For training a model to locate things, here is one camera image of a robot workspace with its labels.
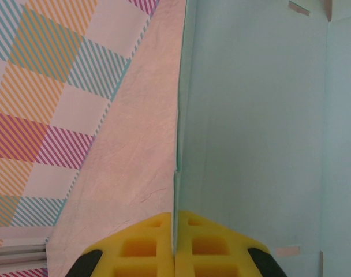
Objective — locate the aluminium frame post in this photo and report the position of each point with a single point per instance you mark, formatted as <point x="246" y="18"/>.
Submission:
<point x="16" y="255"/>

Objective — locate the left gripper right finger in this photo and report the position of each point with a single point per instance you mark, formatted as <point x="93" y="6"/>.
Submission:
<point x="210" y="254"/>

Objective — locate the plaid patterned backdrop panel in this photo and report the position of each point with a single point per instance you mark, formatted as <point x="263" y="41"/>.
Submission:
<point x="34" y="86"/>
<point x="19" y="272"/>

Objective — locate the light teal paper box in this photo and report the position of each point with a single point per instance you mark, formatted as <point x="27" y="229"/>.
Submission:
<point x="250" y="130"/>

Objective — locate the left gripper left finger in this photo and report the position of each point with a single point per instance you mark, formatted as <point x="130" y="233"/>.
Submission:
<point x="141" y="254"/>

